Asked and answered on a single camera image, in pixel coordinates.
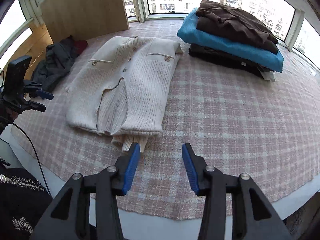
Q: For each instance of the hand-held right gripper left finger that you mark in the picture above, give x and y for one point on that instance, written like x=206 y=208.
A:
x=131 y=170

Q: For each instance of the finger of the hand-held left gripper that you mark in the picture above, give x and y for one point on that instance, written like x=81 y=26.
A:
x=35 y=106
x=46 y=96

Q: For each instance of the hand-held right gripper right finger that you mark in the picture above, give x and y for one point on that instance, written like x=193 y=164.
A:
x=190 y=170

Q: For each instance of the cream knit cardigan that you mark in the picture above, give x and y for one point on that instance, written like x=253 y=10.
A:
x=135 y=80

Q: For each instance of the stack of folded clothes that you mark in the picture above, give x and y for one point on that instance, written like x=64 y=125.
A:
x=225 y=43

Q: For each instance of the dark grey garment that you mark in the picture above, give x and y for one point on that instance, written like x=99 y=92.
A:
x=55 y=65

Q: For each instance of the pine plank panel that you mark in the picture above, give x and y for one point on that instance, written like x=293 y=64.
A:
x=40 y=42

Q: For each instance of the dark red garment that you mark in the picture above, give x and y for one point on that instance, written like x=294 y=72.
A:
x=80 y=47

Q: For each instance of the pink plaid blanket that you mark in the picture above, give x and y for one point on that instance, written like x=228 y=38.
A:
x=225 y=120

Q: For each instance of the large wooden board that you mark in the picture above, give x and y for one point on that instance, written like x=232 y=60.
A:
x=85 y=10

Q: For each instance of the person's black tweed jacket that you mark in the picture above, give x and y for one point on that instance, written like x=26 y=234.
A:
x=17 y=200

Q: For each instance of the black folded garment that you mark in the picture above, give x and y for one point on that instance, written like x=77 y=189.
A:
x=220 y=57

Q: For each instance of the white folded garment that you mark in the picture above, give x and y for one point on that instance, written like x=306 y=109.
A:
x=268 y=76

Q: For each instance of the brown folded garment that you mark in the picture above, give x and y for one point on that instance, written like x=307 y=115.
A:
x=232 y=22

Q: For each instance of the white window frame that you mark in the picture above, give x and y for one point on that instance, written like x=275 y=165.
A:
x=141 y=2

